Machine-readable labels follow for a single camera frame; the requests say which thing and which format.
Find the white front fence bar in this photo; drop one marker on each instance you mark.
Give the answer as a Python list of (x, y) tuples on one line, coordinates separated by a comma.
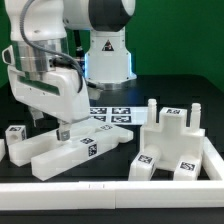
[(111, 195)]

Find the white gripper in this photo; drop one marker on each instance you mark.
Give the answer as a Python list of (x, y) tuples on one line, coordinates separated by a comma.
[(55, 94)]

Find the small white cube block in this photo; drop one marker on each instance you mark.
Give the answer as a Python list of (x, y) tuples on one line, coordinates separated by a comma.
[(15, 133)]

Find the flat white tagged plate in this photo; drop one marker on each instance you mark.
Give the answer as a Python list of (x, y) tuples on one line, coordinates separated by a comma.
[(120, 115)]

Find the white chair seat block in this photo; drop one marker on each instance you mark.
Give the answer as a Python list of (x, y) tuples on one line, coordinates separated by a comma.
[(166, 132)]

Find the white right fence bar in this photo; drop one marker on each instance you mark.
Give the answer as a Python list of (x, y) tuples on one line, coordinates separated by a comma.
[(212, 162)]

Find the white fence piece left edge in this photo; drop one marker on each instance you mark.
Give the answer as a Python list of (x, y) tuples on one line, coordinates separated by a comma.
[(2, 149)]

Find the white fence bar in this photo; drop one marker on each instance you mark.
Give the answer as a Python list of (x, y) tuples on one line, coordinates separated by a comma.
[(111, 195), (212, 162)]

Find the white chair back frame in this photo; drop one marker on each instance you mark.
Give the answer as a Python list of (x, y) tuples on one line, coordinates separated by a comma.
[(49, 157)]

